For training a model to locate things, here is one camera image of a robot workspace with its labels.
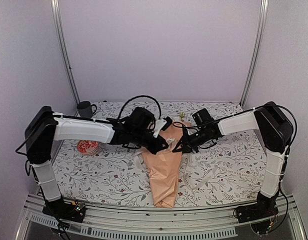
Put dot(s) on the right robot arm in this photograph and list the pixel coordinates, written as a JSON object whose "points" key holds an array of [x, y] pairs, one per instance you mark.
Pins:
{"points": [[276, 131]]}

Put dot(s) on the beige wrapping paper sheet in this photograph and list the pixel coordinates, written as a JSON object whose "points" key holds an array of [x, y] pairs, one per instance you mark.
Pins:
{"points": [[164, 169]]}

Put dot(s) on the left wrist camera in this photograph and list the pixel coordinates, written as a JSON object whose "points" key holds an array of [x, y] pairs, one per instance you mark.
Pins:
{"points": [[161, 125]]}

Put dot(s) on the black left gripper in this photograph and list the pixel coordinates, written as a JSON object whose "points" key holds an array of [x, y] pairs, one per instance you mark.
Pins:
{"points": [[157, 147]]}

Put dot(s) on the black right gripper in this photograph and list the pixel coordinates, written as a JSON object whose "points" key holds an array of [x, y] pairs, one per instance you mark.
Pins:
{"points": [[187, 146]]}

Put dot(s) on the right arm base board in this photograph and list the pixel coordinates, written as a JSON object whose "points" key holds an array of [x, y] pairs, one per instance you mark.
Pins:
{"points": [[250, 213]]}

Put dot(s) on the left aluminium frame post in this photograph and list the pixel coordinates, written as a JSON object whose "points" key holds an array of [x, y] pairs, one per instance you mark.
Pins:
{"points": [[55, 7]]}

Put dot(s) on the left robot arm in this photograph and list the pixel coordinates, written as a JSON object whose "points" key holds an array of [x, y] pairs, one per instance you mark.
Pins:
{"points": [[49, 126]]}

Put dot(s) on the red white patterned dish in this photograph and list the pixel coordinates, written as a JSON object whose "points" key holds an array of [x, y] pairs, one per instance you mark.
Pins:
{"points": [[87, 147]]}

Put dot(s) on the pale pink white flower stem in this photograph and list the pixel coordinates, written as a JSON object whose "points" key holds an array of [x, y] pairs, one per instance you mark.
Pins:
{"points": [[182, 116]]}

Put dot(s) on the dark grey mug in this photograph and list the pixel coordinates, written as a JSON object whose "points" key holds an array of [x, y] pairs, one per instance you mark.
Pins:
{"points": [[86, 109]]}

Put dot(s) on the right aluminium frame post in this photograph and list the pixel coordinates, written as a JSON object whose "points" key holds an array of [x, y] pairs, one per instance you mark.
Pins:
{"points": [[264, 4]]}

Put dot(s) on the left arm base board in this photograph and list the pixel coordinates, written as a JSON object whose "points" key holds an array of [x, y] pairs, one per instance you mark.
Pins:
{"points": [[59, 209]]}

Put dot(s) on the white lace ribbon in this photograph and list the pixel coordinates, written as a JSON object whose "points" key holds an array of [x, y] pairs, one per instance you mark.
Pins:
{"points": [[189, 170]]}

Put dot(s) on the aluminium frame post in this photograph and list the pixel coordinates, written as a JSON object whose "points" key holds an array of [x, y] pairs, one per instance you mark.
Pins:
{"points": [[264, 4], [55, 7]]}

